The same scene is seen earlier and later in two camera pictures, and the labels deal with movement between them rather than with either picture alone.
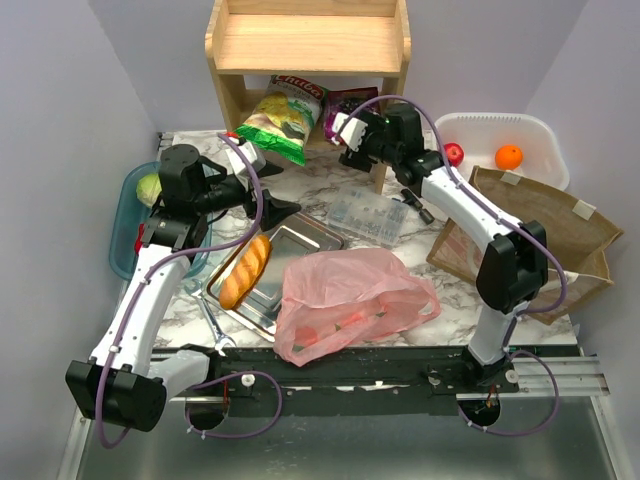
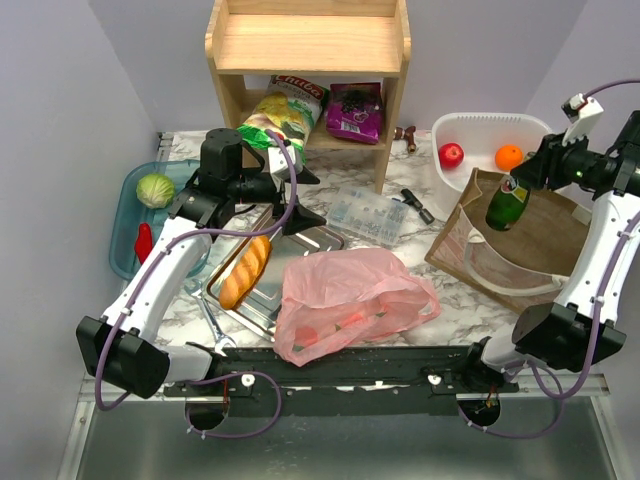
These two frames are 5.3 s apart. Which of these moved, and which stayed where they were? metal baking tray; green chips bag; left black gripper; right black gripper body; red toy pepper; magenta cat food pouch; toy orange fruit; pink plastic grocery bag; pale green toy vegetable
Moved: right black gripper body; left black gripper; magenta cat food pouch
Stayed: green chips bag; metal baking tray; red toy pepper; pink plastic grocery bag; toy orange fruit; pale green toy vegetable
